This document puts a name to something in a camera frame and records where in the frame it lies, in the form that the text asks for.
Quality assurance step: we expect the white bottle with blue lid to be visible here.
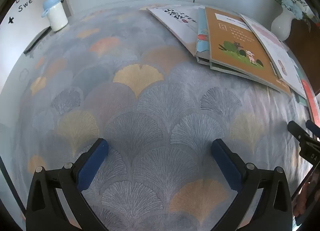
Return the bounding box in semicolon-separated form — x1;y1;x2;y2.
41;0;69;32

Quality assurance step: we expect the blue illustrated book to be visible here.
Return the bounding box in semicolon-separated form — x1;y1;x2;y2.
195;8;211;65

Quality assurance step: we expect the person's right hand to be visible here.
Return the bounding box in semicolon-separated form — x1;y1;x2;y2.
292;180;312;218

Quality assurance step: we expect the red book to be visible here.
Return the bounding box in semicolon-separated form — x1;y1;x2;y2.
300;78;320;121

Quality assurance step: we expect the white book with pink print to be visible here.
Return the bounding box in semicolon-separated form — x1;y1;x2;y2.
239;13;308;99

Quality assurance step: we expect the white vase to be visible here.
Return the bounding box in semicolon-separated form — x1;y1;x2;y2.
271;6;295;42

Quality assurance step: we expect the black remote control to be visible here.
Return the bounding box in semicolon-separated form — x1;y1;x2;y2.
23;27;52;54

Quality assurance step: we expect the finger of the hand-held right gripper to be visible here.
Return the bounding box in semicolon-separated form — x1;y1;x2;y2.
287;121;313;144
306;120;320;138

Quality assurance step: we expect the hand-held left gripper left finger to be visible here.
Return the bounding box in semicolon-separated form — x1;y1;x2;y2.
26;138;109;231

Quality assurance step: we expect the fan-patterned tablecloth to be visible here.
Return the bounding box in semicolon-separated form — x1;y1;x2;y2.
0;3;320;231

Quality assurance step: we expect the green-edged book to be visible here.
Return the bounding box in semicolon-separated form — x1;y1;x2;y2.
209;61;280;92

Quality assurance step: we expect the brown wooden cabinet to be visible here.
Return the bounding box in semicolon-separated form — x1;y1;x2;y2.
285;18;320;96

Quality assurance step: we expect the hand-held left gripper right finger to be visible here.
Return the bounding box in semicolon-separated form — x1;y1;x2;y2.
211;139;293;231

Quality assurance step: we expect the brown book with animals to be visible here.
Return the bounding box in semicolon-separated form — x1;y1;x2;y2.
204;7;292;95

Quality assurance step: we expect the white ink-calligraphy book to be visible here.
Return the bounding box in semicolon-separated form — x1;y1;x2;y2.
146;6;200;55

